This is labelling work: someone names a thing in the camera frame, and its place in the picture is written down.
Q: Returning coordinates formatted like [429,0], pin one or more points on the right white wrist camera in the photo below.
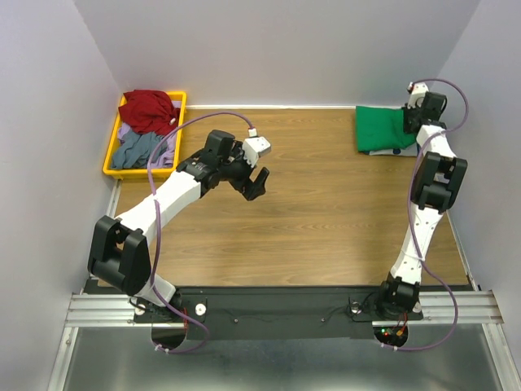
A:
[417,91]

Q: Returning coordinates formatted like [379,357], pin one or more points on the grey blue t shirt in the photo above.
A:
[134,150]

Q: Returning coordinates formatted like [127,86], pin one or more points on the folded blue printed t shirt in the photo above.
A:
[410,151]

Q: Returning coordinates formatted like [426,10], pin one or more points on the aluminium frame rail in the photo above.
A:
[93,306]

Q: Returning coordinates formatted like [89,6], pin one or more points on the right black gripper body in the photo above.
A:
[409,122]

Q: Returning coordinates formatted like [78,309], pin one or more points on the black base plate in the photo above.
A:
[280,313]

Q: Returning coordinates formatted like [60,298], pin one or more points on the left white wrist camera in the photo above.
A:
[254,148]

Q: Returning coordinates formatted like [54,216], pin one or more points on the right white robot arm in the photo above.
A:
[437,179]

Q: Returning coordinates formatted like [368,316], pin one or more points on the yellow plastic bin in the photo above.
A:
[179,99]

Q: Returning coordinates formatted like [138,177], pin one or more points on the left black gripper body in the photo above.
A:
[247,185]

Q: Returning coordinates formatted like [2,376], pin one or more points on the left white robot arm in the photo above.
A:
[119,252]

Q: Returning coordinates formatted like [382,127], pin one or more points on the green t shirt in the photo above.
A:
[380,129]

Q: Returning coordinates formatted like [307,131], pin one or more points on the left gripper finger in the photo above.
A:
[252,190]
[261,177]

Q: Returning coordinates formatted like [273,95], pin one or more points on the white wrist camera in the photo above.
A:
[254,148]
[417,91]

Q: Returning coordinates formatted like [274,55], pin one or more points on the red t shirt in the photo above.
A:
[149,111]

